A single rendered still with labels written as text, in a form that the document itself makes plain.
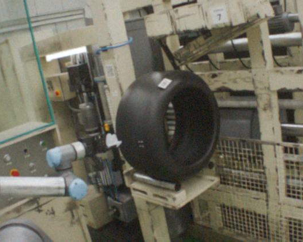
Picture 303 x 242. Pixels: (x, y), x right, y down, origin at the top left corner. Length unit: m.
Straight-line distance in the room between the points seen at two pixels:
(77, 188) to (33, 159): 0.85
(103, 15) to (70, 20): 10.31
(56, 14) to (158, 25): 10.13
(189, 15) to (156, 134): 0.66
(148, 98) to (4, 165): 0.93
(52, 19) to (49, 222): 10.09
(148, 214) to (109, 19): 1.19
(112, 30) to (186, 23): 0.41
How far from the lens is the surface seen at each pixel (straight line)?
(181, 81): 1.71
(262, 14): 1.77
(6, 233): 0.72
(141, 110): 1.61
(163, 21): 1.98
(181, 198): 1.82
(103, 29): 1.97
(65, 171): 1.44
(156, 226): 2.28
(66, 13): 12.23
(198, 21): 1.82
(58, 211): 2.21
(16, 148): 2.08
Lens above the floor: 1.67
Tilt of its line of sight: 14 degrees down
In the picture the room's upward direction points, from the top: 12 degrees counter-clockwise
